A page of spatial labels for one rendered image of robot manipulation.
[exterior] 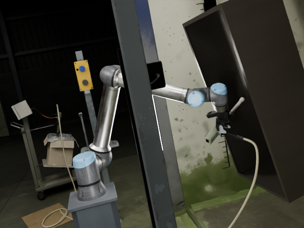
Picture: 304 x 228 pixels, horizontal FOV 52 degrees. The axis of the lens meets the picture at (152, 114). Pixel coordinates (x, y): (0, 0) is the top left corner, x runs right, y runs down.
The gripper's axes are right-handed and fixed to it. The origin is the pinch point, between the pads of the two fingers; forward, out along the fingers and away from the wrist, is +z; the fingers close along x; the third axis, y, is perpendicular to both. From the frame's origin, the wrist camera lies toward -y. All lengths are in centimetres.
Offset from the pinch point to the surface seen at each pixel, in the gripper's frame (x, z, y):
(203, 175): 18, 83, -38
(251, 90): -1.6, -39.9, 23.5
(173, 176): -3, 73, -55
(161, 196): -101, -79, 48
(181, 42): 64, -24, -73
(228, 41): 54, -36, -21
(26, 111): -15, 57, -280
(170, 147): 10, 50, -62
